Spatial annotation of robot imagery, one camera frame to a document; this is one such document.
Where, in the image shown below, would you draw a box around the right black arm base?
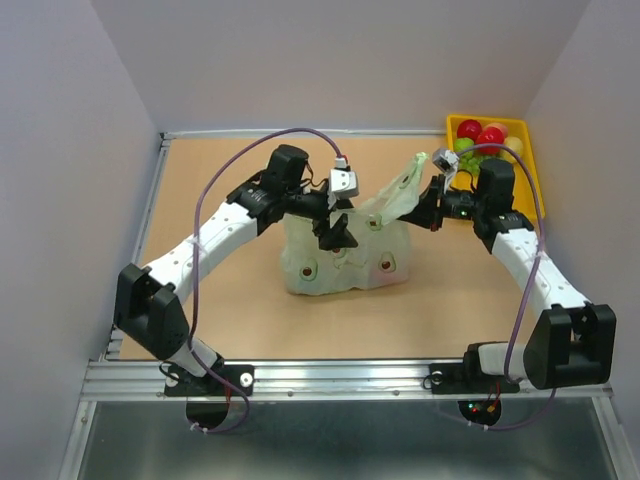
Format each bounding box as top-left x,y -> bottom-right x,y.
422,345 -> 520,428

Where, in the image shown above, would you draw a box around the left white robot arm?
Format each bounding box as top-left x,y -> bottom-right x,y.
114,144 -> 359,394

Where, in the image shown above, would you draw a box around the light green plastic bag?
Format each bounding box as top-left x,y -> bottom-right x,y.
280,152 -> 429,296

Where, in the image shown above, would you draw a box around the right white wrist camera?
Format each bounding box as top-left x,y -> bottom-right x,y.
432,148 -> 460,190

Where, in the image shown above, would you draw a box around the red apple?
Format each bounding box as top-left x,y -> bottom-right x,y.
475,126 -> 505,155
456,119 -> 483,142

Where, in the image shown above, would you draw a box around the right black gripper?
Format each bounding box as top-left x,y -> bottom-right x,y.
394,174 -> 486,232

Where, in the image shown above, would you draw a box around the aluminium frame rail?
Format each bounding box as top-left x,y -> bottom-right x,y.
57,130 -> 626,480

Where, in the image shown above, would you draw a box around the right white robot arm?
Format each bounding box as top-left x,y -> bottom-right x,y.
402,150 -> 617,390

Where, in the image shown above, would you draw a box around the yellow pear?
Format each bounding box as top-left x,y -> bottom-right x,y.
501,136 -> 524,162

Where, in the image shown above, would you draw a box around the light green custard apple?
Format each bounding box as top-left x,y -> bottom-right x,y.
453,137 -> 475,152

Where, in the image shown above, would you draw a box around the yellow plastic tray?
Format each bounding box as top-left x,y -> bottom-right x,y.
445,114 -> 545,223

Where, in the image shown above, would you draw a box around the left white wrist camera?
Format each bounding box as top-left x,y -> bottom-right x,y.
327,156 -> 359,210

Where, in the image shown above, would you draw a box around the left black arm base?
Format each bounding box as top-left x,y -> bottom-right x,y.
158,361 -> 255,435

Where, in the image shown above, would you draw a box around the red apple centre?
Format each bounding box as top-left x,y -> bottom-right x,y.
475,126 -> 505,155

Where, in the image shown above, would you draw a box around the peach fruit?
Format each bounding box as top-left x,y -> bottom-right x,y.
487,122 -> 509,137

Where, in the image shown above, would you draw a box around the green grape bunch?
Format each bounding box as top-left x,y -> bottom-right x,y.
458,152 -> 491,176

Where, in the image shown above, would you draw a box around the red apple back left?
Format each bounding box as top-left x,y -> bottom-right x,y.
456,119 -> 483,142

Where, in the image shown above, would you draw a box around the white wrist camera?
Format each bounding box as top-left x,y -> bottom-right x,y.
327,156 -> 359,210
432,148 -> 460,190

